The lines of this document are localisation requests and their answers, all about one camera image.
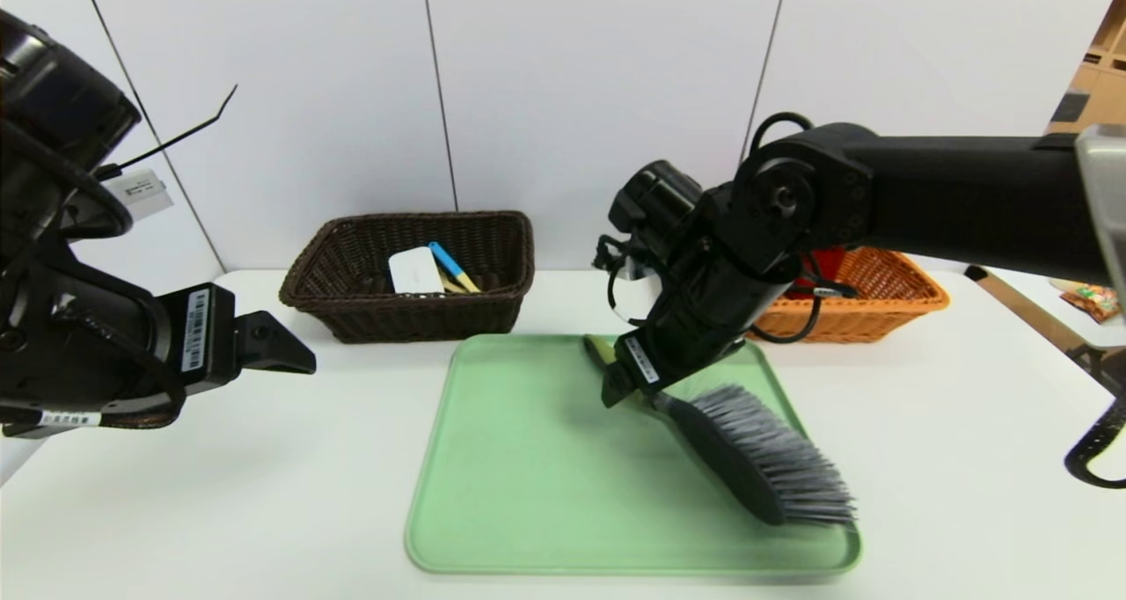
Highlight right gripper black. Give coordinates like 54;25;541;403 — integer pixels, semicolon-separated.
600;266;747;409

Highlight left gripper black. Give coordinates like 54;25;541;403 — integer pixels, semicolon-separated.
44;263;317;413

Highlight grey bristle hand brush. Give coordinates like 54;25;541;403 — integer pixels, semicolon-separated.
583;334;859;526

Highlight white rectangular case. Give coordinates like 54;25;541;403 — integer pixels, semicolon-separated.
389;246;445;295

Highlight yellow spoon blue handle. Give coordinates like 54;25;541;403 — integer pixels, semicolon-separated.
428;242;482;293

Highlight red soda can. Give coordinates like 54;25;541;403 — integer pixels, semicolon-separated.
787;248;847;300

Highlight dark brown wicker basket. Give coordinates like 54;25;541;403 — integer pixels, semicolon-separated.
280;211;536;344

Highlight orange wicker basket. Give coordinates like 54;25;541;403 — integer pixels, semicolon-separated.
748;246;949;344

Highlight light green plastic tray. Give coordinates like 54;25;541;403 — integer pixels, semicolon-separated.
405;334;861;576

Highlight thin black zip tie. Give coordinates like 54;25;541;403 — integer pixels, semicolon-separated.
97;85;238;180

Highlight white side table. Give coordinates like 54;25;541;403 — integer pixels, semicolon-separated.
965;266;1126;355

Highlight orange green snack packet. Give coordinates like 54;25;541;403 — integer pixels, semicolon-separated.
1060;283;1122;322

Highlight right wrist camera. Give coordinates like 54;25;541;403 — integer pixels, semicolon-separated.
594;235;669;319

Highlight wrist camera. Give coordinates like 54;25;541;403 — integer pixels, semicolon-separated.
104;169;175;224
594;235;669;319

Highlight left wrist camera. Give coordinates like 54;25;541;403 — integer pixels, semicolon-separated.
104;169;175;224

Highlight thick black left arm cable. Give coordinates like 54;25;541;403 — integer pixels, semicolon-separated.
0;116;133;240

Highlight black braided cable sleeve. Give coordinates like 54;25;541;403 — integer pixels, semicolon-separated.
1064;398;1126;491

